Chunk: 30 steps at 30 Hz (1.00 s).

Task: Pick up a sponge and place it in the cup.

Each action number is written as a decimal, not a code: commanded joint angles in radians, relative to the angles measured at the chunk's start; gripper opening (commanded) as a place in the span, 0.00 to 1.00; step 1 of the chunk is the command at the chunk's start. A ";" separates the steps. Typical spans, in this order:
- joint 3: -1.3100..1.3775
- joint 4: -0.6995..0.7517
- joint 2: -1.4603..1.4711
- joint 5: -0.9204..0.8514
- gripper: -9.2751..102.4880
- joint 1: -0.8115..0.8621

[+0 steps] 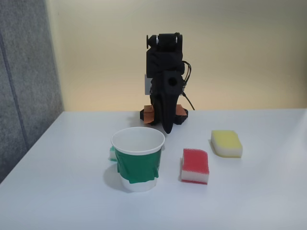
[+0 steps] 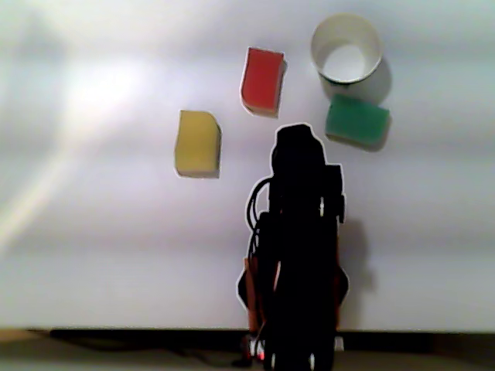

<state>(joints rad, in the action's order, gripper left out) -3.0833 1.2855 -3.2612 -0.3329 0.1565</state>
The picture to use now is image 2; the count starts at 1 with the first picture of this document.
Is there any red and white sponge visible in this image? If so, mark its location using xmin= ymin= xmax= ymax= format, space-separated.
xmin=239 ymin=46 xmax=288 ymax=118

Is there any green and white sponge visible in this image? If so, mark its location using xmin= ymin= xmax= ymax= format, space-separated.
xmin=324 ymin=94 xmax=391 ymax=148

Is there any yellow and white sponge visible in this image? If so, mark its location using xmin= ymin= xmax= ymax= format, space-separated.
xmin=173 ymin=110 xmax=223 ymax=179

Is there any white paper cup green tape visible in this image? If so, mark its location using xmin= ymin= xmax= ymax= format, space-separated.
xmin=311 ymin=13 xmax=384 ymax=88

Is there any orange table clamp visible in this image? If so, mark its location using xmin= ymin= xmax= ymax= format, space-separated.
xmin=242 ymin=257 xmax=268 ymax=333

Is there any small white red-lit device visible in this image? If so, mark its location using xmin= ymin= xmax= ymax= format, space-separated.
xmin=241 ymin=334 xmax=268 ymax=362

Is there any black motor cable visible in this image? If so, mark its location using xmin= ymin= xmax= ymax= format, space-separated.
xmin=246 ymin=177 xmax=271 ymax=264

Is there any thin dark cable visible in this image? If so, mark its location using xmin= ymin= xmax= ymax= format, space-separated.
xmin=57 ymin=335 xmax=253 ymax=367

